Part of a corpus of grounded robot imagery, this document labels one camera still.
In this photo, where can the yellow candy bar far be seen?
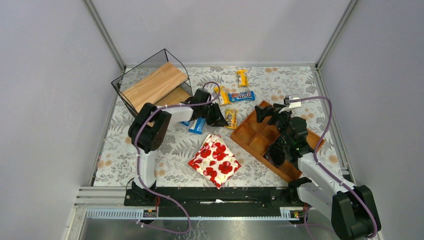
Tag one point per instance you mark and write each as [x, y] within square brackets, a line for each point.
[243, 80]

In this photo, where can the black wire wooden shelf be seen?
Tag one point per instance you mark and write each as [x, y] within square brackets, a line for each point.
[161, 79]

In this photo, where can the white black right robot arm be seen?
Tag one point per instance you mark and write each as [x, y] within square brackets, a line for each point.
[350, 208]

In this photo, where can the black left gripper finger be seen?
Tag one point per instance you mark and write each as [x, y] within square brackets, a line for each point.
[215, 108]
[213, 119]

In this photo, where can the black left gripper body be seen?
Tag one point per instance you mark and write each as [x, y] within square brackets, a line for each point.
[214, 114]

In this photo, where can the yellow m&m candy bag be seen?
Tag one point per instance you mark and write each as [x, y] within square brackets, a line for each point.
[231, 118]

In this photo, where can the yellow candy bar near centre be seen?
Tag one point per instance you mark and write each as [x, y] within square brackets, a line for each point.
[223, 95]

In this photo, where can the brown wooden divided tray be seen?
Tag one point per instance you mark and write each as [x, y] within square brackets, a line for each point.
[280, 153]

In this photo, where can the yellow candy bar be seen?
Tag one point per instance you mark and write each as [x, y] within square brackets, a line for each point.
[223, 95]
[243, 80]

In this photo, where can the blue m&m candy bag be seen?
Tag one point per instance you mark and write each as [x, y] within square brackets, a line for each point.
[242, 96]

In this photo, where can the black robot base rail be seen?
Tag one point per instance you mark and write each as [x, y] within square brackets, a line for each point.
[210, 202]

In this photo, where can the blue white candy bar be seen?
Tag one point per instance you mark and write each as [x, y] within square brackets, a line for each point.
[197, 126]
[186, 123]

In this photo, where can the floral patterned table mat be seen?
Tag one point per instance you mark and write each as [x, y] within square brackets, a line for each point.
[188, 159]

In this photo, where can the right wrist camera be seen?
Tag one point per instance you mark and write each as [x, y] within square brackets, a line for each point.
[292, 102]

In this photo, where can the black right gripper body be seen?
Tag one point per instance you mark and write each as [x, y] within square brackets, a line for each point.
[274, 114]

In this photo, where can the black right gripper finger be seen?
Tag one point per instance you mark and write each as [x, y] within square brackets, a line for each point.
[273, 119]
[262, 112]

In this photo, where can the red poppy folded cloth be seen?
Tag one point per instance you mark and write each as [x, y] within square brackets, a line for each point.
[215, 161]

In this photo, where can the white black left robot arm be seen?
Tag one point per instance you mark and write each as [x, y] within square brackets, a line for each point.
[148, 130]

